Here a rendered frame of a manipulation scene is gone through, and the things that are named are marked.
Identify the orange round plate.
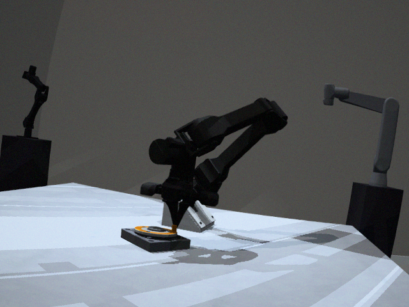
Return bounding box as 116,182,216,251
134,224,177,237

